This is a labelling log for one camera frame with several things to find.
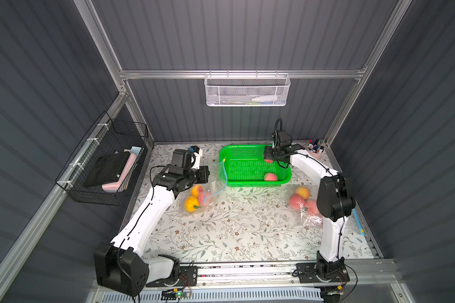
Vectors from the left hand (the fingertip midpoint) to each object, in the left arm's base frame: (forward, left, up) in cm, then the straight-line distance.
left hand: (212, 173), depth 77 cm
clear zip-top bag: (+8, -1, -18) cm, 20 cm away
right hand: (+19, -28, -9) cm, 35 cm away
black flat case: (-3, +38, +8) cm, 39 cm away
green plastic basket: (+22, -15, -22) cm, 34 cm away
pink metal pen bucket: (+24, -54, -11) cm, 60 cm away
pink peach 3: (+9, -29, -17) cm, 34 cm away
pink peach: (-1, +5, -18) cm, 18 cm away
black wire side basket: (+12, +44, +10) cm, 46 cm away
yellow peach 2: (+3, +10, -19) cm, 21 cm away
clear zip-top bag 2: (-12, -41, -19) cm, 46 cm away
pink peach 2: (-5, -38, -16) cm, 42 cm away
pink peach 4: (+16, -28, -11) cm, 34 cm away
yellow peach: (-4, +11, -18) cm, 21 cm away
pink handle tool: (-12, +32, +9) cm, 35 cm away
